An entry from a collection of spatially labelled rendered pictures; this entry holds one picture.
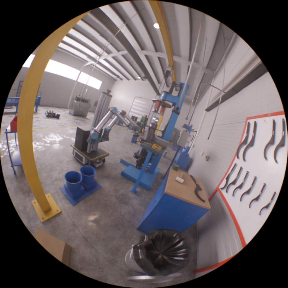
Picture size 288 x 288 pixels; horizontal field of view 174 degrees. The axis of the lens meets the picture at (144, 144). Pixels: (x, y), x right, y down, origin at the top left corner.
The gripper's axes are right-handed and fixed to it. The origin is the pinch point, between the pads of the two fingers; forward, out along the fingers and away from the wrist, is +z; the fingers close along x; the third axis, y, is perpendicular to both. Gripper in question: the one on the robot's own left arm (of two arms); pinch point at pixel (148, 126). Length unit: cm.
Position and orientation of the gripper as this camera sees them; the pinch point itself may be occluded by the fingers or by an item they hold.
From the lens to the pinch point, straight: 263.2
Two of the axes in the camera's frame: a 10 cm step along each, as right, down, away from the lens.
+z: 9.4, 3.3, 1.1
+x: -3.5, 9.1, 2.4
